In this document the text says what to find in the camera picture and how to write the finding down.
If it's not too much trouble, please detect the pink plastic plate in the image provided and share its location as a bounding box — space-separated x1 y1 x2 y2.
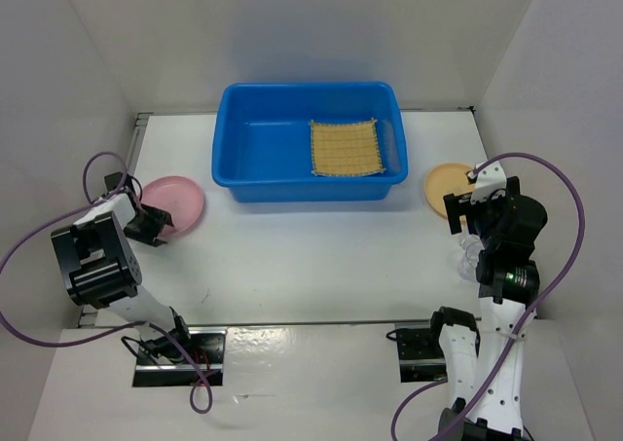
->
142 176 205 239

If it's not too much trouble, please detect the woven bamboo mat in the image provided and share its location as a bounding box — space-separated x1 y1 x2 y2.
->
310 119 385 177

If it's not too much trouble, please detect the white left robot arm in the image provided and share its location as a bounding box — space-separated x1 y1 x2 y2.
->
51 171 194 363

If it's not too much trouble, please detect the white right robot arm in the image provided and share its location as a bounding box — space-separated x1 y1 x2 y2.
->
426 177 547 440

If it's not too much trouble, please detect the blue plastic bin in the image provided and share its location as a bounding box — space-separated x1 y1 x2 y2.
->
211 82 409 202

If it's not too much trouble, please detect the yellow plastic plate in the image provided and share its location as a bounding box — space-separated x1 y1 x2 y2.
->
424 163 473 218

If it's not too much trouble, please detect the clear plastic cup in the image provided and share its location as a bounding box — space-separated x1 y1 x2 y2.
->
458 233 483 283

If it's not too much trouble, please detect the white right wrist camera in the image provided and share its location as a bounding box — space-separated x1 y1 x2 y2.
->
467 162 506 204

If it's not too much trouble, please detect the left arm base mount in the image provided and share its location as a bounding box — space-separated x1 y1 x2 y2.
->
121 327 227 387

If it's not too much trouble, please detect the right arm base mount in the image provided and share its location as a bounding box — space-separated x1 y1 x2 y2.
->
385 321 447 383

